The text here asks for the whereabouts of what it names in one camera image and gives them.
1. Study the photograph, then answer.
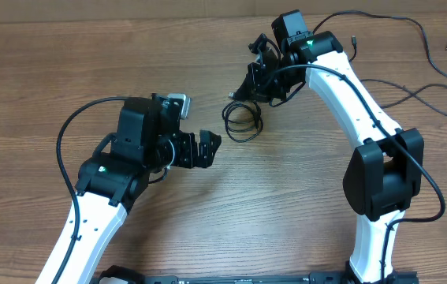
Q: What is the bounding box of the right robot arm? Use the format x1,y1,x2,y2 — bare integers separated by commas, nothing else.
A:
231,10,424,283

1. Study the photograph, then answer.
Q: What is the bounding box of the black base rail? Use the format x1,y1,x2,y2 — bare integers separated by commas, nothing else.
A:
88,264,419,284

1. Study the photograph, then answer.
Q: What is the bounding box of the black USB cable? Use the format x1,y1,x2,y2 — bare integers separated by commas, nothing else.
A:
311,10,447,82
360,78,447,119
222,92,265,144

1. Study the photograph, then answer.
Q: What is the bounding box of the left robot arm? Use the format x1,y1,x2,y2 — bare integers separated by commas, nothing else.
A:
37,93,222,283

